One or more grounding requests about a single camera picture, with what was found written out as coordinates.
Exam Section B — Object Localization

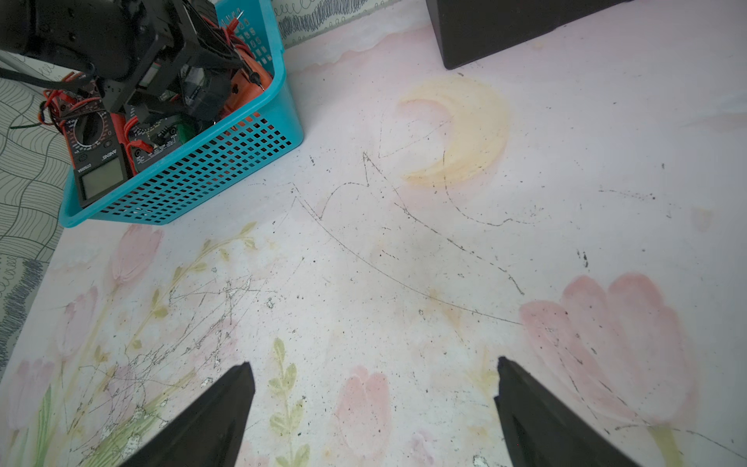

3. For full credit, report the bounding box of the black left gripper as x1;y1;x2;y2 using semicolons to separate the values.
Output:
95;1;245;120

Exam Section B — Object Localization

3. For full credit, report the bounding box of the teal plastic basket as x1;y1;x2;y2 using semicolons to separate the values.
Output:
58;0;303;228

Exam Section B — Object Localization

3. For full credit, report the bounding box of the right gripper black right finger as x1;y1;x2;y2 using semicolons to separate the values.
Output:
494;356;636;466

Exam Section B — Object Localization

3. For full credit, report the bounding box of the small black multimeter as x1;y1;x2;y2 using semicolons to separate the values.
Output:
124;115;195;174

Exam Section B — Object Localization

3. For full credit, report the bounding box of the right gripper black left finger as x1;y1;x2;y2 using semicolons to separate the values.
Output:
124;362;255;467

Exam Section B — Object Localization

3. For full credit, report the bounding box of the orange multimeter with leads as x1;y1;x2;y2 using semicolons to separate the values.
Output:
222;51;272;117

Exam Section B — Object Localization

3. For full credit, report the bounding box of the red multimeter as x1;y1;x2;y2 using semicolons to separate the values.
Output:
40;88;130;208

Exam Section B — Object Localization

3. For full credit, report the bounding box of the yellow black toolbox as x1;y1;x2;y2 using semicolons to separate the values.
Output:
426;0;624;70

